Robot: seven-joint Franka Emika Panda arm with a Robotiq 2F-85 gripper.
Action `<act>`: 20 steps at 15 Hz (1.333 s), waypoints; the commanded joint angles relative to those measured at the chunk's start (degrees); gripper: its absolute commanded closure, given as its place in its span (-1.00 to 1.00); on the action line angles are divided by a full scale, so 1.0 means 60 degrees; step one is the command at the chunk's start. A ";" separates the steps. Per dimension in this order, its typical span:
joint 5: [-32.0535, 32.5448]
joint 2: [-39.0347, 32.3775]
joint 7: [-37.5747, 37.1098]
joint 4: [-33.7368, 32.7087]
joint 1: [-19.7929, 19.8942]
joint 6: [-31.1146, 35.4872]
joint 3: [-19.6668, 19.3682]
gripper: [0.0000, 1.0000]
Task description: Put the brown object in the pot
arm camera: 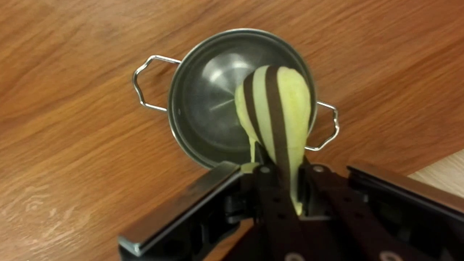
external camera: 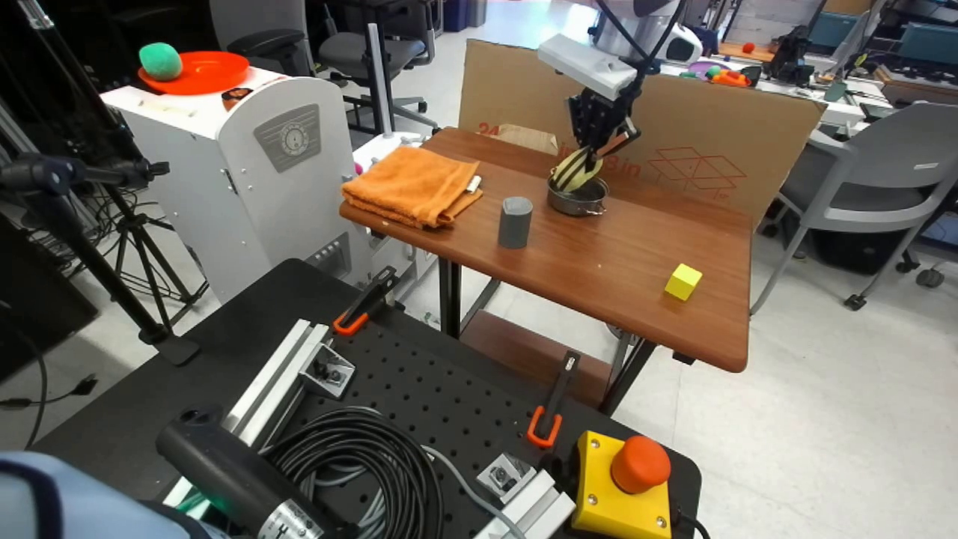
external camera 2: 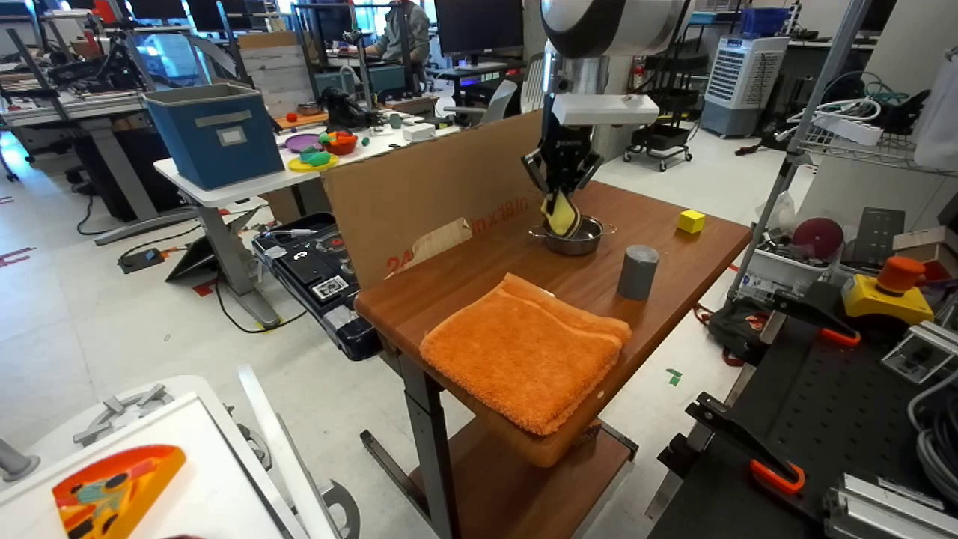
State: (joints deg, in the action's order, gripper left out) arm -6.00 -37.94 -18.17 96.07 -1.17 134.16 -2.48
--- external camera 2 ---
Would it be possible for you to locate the yellow brown striped object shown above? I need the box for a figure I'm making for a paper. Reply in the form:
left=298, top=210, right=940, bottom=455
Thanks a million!
left=539, top=192, right=584, bottom=238

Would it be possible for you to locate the long aluminium extrusion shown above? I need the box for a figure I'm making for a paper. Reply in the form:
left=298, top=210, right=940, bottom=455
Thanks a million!
left=822, top=469, right=958, bottom=539

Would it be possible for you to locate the gray cylinder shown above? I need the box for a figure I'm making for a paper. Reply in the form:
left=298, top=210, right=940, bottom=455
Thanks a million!
left=614, top=243, right=660, bottom=301

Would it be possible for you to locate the white air cooler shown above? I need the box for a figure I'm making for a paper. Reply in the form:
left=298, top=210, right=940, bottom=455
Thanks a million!
left=698, top=32, right=791, bottom=139

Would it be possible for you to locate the white desk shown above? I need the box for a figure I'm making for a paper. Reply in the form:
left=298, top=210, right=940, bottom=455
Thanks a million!
left=150, top=106, right=464, bottom=332

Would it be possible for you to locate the black orange clamp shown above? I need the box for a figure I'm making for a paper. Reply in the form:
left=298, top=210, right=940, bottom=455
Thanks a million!
left=684, top=389, right=809, bottom=502
left=731, top=294, right=866, bottom=352

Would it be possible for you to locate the gray stand pole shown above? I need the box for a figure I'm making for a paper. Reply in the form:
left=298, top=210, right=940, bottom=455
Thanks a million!
left=728, top=0, right=875, bottom=301

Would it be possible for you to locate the black perforated workbench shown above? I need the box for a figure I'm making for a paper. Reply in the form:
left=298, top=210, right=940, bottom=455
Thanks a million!
left=645, top=297, right=958, bottom=539

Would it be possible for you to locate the red round disc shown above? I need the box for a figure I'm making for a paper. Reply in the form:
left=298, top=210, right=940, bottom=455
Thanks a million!
left=791, top=216, right=846, bottom=265

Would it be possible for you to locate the black case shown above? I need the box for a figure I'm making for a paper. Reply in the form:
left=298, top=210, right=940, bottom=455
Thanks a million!
left=252, top=213, right=384, bottom=361

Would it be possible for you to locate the small metal pot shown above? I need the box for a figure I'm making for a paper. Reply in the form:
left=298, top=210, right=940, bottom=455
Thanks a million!
left=526, top=213, right=605, bottom=258

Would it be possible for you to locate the blue storage box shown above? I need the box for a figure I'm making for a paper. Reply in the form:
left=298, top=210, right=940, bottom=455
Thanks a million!
left=144, top=81, right=286, bottom=192

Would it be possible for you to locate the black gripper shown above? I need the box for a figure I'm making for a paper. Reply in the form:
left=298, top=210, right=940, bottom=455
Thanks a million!
left=520, top=120, right=605, bottom=223

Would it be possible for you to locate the yellow cube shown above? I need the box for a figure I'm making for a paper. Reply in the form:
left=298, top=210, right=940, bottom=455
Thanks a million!
left=672, top=207, right=710, bottom=238

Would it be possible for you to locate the yellow emergency stop button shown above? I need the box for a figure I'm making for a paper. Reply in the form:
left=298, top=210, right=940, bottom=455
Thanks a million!
left=842, top=255, right=937, bottom=329

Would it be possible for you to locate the folded orange towel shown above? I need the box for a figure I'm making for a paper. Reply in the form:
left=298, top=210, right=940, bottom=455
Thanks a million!
left=416, top=273, right=635, bottom=439

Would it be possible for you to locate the wooden side table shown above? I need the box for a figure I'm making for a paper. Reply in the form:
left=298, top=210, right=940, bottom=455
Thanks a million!
left=352, top=180, right=753, bottom=539

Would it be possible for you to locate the short aluminium extrusion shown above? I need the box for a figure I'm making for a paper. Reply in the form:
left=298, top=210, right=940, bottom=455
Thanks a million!
left=880, top=320, right=958, bottom=389

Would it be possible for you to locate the cardboard sheet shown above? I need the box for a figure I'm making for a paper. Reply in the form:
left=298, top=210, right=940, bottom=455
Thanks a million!
left=319, top=111, right=547, bottom=294

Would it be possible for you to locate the black cable coil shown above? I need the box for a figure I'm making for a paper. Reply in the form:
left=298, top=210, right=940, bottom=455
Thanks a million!
left=904, top=368, right=958, bottom=502

